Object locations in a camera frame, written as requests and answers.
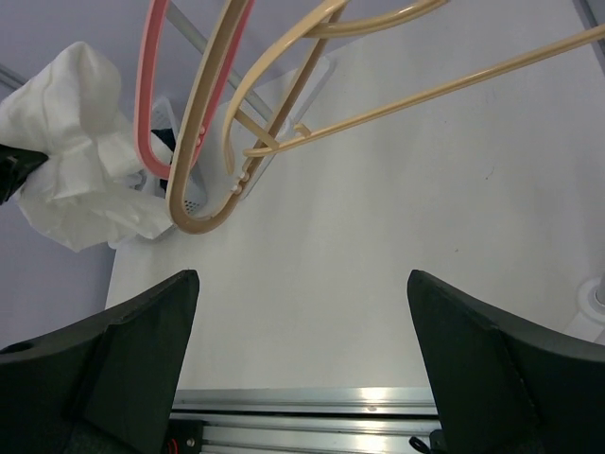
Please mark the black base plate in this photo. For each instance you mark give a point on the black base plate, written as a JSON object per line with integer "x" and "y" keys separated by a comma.
{"x": 436, "y": 443}
{"x": 183, "y": 437}

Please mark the pink plastic hanger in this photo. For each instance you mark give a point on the pink plastic hanger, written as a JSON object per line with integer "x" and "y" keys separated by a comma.
{"x": 157, "y": 13}

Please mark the aluminium mounting rail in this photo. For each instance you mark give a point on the aluminium mounting rail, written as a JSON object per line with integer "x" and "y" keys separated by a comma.
{"x": 321, "y": 420}

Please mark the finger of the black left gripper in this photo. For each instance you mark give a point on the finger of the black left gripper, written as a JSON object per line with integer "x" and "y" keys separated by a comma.
{"x": 16, "y": 165}

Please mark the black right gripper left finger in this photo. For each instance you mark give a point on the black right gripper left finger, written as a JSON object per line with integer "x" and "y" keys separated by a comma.
{"x": 105, "y": 384}

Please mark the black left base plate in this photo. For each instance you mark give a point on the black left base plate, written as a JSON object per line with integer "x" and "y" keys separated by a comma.
{"x": 183, "y": 437}

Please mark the beige hanger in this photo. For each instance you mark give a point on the beige hanger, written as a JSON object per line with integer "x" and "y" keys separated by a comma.
{"x": 210, "y": 79}
{"x": 315, "y": 25}

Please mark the dark blue denim skirt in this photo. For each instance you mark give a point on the dark blue denim skirt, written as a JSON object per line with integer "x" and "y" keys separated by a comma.
{"x": 167, "y": 137}

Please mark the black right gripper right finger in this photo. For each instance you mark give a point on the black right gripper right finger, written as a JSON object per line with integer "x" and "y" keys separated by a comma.
{"x": 501, "y": 383}

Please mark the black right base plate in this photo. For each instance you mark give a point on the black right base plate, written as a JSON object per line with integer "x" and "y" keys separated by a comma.
{"x": 436, "y": 443}

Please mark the cream white garment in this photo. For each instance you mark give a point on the cream white garment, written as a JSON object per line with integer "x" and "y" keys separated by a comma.
{"x": 80, "y": 196}

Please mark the silver clothes rack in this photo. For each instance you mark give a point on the silver clothes rack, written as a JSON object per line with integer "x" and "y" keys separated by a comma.
{"x": 243, "y": 139}

